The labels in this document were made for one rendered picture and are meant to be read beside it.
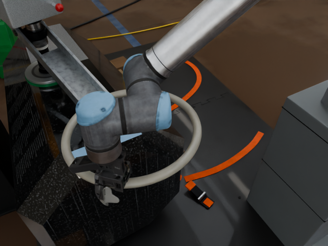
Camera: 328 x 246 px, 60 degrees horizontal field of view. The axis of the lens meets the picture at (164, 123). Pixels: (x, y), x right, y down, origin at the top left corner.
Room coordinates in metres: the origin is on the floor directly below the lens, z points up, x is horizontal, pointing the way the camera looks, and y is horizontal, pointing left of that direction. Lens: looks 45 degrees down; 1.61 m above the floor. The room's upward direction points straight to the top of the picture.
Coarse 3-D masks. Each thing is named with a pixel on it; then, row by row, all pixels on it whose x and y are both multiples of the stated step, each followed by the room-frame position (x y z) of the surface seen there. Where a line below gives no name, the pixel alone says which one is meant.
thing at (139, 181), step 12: (120, 96) 0.90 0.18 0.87; (192, 108) 0.79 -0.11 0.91; (72, 120) 0.74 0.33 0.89; (192, 120) 0.73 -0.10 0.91; (192, 144) 0.60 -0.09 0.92; (72, 156) 0.57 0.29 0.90; (192, 156) 0.56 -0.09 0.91; (168, 168) 0.51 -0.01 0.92; (180, 168) 0.51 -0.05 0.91; (132, 180) 0.47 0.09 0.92; (144, 180) 0.47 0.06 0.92; (156, 180) 0.47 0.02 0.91
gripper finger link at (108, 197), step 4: (104, 188) 0.44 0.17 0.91; (108, 188) 0.44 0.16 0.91; (104, 192) 0.44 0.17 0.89; (108, 192) 0.44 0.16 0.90; (104, 196) 0.43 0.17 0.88; (108, 196) 0.43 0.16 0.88; (112, 196) 0.43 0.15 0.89; (100, 200) 0.43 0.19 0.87; (104, 200) 0.43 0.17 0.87; (108, 200) 0.43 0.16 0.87; (112, 200) 0.43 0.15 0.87; (116, 200) 0.43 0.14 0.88; (104, 204) 0.43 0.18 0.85
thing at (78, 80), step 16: (16, 32) 1.15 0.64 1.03; (48, 32) 1.18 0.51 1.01; (32, 48) 1.06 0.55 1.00; (64, 48) 1.09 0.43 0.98; (48, 64) 0.98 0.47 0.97; (64, 64) 1.04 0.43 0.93; (80, 64) 1.01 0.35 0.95; (64, 80) 0.96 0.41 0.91; (80, 80) 0.97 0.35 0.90; (96, 80) 0.94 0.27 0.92; (80, 96) 0.89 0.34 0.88
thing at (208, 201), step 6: (186, 186) 0.99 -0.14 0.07; (192, 186) 0.99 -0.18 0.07; (192, 192) 0.95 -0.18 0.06; (198, 192) 0.96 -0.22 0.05; (204, 192) 0.96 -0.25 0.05; (198, 198) 0.92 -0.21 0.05; (204, 198) 0.93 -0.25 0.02; (210, 198) 0.93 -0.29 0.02; (204, 204) 0.89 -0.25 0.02; (210, 204) 0.89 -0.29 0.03
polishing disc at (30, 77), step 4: (32, 64) 1.20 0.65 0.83; (36, 64) 1.20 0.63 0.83; (28, 68) 1.16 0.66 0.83; (32, 68) 1.16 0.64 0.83; (36, 68) 1.16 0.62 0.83; (28, 72) 1.13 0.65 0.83; (32, 72) 1.13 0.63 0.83; (36, 72) 1.13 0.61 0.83; (28, 76) 1.10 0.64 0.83; (32, 76) 1.10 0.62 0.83; (36, 76) 1.10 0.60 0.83; (40, 76) 1.10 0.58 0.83; (44, 76) 1.10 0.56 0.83; (48, 76) 1.10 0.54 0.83; (28, 80) 1.08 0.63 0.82; (32, 80) 1.07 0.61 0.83; (36, 80) 1.07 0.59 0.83; (40, 80) 1.07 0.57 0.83; (44, 80) 1.07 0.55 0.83; (48, 80) 1.07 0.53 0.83; (52, 80) 1.07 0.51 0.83
